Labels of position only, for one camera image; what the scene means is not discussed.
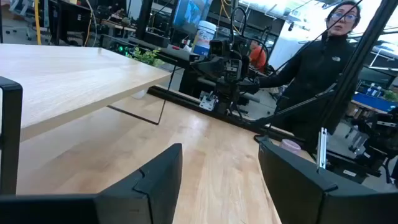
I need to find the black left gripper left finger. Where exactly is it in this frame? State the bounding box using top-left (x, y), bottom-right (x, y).
top-left (95, 142), bottom-right (183, 224)

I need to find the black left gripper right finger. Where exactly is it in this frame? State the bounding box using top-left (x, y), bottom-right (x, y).
top-left (257, 140), bottom-right (398, 224)

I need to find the pink candle tin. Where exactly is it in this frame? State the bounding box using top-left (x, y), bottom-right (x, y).
top-left (279, 138), bottom-right (302, 156)

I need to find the person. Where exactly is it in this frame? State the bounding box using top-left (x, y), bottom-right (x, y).
top-left (248, 39), bottom-right (267, 73)
top-left (257, 0), bottom-right (363, 150)

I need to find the white jar with blue label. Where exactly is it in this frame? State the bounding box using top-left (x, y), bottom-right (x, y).
top-left (192, 20), bottom-right (218, 57)

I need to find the aluminium extrusion bar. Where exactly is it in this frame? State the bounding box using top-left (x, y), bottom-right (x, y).
top-left (316, 126), bottom-right (328, 171)

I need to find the computer desk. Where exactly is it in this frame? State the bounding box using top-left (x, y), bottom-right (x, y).
top-left (127, 35), bottom-right (201, 68)

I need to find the computer monitor with blue screen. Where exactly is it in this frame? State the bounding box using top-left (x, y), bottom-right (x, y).
top-left (172, 0), bottom-right (214, 32)

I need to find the green plant in white pot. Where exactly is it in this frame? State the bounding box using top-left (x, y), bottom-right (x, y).
top-left (126, 46), bottom-right (165, 100)

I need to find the blue table top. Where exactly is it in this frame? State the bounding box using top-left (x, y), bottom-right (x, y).
top-left (351, 91), bottom-right (398, 113)

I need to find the wooden shelf with black legs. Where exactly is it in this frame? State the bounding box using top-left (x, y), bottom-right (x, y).
top-left (0, 43), bottom-right (175, 195)

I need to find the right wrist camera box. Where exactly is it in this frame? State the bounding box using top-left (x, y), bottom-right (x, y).
top-left (210, 39), bottom-right (231, 57)

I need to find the silver metal bracket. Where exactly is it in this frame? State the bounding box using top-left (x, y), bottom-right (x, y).
top-left (198, 91), bottom-right (218, 112)

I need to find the yellow cable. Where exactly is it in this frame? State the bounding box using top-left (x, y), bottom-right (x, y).
top-left (33, 0), bottom-right (42, 46)

